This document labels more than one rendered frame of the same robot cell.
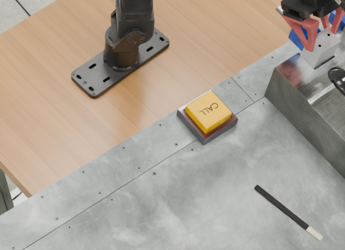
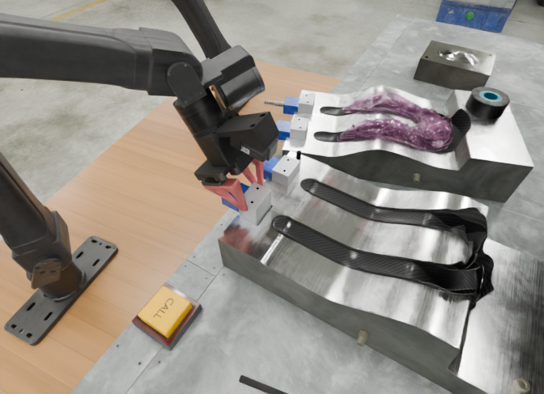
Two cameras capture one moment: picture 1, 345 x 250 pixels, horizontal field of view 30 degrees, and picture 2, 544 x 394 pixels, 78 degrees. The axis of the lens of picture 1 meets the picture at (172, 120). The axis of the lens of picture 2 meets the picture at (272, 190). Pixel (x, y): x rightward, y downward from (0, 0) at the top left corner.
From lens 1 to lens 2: 60 cm
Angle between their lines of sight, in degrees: 13
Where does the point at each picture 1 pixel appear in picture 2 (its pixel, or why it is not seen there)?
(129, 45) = (48, 277)
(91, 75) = (29, 318)
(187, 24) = (134, 222)
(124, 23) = (23, 257)
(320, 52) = (255, 209)
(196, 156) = (165, 368)
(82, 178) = not seen: outside the picture
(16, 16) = not seen: hidden behind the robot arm
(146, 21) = (49, 245)
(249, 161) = (226, 347)
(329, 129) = (293, 283)
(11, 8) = not seen: hidden behind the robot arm
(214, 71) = (169, 259)
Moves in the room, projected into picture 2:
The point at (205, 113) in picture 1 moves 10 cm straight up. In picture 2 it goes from (160, 315) to (142, 286)
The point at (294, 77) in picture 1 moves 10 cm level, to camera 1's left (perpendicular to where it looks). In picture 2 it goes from (240, 242) to (180, 254)
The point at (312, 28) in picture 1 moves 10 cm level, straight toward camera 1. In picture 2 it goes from (234, 188) to (226, 245)
